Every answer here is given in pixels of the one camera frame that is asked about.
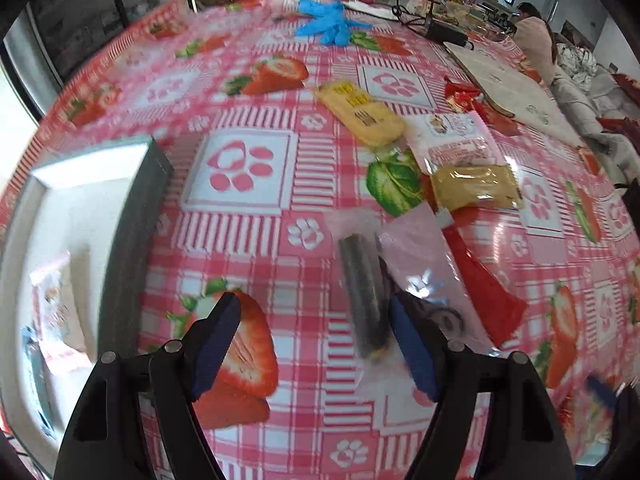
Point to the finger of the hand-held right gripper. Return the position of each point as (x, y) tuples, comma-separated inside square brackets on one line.
[(599, 392)]

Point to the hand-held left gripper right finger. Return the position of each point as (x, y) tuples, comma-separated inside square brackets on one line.
[(415, 350)]

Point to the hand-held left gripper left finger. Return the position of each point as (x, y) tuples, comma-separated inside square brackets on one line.
[(220, 350)]

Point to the dark roll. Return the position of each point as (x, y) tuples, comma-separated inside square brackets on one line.
[(362, 295)]

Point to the long red snack packet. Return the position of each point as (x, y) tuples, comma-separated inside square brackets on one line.
[(485, 285)]

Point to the grey storage box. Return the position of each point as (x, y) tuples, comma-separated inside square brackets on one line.
[(135, 240)]

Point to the gold snack packet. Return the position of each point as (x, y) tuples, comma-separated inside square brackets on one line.
[(475, 185)]

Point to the yellow snack packet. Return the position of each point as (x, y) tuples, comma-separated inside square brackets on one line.
[(360, 112)]

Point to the pale snack packet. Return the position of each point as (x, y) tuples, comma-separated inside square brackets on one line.
[(52, 310)]

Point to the light blue snack packet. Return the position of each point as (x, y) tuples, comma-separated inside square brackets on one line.
[(35, 375)]

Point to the dark chair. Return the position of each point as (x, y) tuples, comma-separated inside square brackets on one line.
[(632, 200)]

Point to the white and pink snack packet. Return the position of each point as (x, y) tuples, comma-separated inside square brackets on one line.
[(450, 135)]

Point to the strawberry print tablecloth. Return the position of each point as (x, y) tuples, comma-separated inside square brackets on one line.
[(250, 110)]

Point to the small red snack packet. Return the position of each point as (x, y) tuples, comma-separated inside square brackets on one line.
[(462, 96)]

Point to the white board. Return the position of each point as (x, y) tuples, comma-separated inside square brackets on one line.
[(510, 85)]

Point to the grey sofa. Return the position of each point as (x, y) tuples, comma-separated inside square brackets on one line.
[(595, 110)]

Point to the red cushion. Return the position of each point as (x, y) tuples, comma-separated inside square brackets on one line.
[(627, 85)]

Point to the silver crumpled blanket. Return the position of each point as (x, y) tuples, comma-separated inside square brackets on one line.
[(575, 62)]

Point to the blue disposable gloves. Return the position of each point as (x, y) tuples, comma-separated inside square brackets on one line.
[(325, 22)]

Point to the white paper sheet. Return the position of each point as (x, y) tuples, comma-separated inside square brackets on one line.
[(365, 7)]

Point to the clutter of assorted goods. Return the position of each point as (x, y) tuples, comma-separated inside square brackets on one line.
[(465, 5)]

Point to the glass door cabinet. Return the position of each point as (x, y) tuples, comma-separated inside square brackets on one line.
[(100, 10)]

